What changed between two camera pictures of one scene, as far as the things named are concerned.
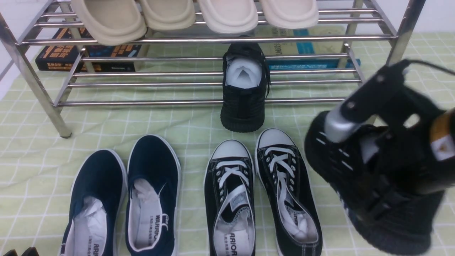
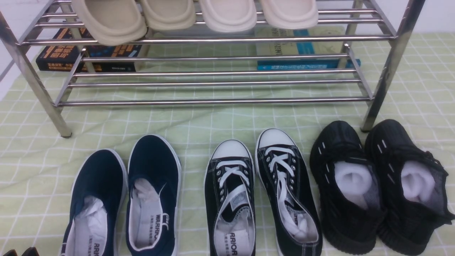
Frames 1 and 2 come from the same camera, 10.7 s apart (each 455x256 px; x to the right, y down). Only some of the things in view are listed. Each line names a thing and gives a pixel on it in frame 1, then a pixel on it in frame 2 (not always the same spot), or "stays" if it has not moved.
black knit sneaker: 245,84 -> 353,200
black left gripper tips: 32,251 stays
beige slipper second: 164,15 stays
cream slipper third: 231,16 stays
